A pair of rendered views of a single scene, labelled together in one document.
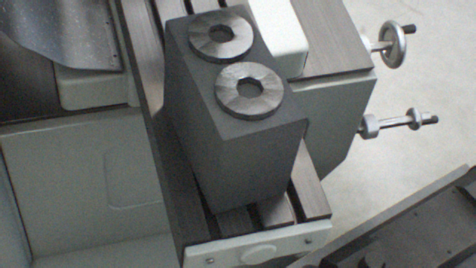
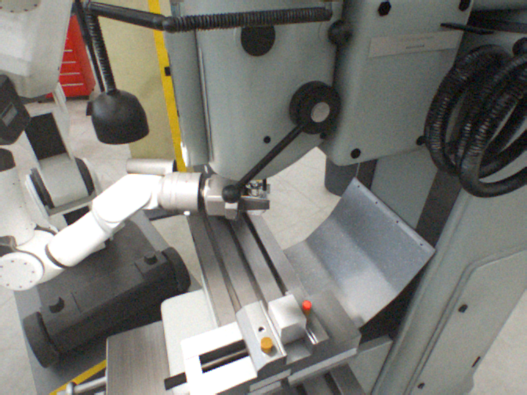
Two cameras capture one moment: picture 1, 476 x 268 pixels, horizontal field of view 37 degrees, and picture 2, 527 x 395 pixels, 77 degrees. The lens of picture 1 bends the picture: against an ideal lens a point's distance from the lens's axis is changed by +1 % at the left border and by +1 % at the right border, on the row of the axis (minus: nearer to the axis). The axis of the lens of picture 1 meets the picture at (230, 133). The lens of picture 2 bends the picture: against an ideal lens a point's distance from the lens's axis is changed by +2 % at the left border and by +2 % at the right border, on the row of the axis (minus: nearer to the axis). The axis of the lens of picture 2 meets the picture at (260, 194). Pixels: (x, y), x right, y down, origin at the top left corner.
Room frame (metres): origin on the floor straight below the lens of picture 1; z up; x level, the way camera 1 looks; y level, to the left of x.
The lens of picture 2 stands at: (1.55, 0.18, 1.63)
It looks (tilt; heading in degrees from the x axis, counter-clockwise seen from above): 36 degrees down; 182
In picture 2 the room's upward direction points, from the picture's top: straight up
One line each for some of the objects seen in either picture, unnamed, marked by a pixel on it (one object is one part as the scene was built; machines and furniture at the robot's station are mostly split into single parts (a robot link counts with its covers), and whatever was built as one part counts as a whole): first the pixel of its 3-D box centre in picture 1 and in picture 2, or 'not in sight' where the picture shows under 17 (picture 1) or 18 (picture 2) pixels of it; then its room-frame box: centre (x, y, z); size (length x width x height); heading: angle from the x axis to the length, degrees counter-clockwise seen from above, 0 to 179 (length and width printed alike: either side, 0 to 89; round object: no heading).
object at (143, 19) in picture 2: not in sight; (127, 15); (1.18, 0.03, 1.58); 0.17 x 0.01 x 0.01; 47
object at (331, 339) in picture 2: not in sight; (271, 341); (1.19, 0.19, 0.99); 0.35 x 0.15 x 0.11; 114
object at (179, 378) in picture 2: not in sight; (176, 380); (1.27, 0.01, 0.98); 0.04 x 0.02 x 0.02; 114
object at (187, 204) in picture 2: not in sight; (211, 195); (1.02, 0.06, 1.23); 0.13 x 0.12 x 0.10; 0
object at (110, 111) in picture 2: not in sight; (118, 113); (1.12, -0.04, 1.45); 0.07 x 0.07 x 0.06
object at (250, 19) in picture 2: not in sight; (255, 19); (1.20, 0.16, 1.58); 0.17 x 0.01 x 0.01; 116
